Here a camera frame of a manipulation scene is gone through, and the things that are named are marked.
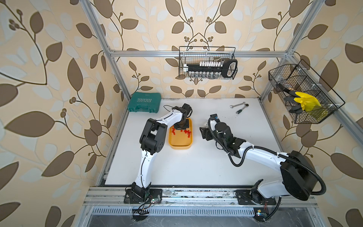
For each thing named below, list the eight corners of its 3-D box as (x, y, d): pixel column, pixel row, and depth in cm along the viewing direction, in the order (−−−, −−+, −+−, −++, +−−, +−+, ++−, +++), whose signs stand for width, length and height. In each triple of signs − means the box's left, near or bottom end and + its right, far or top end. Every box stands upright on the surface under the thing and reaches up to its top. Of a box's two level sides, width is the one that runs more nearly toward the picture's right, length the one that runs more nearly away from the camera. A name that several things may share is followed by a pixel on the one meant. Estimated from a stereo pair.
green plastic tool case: (127, 113, 114) (125, 109, 109) (133, 96, 126) (131, 91, 122) (160, 113, 113) (159, 109, 109) (163, 96, 126) (162, 91, 122)
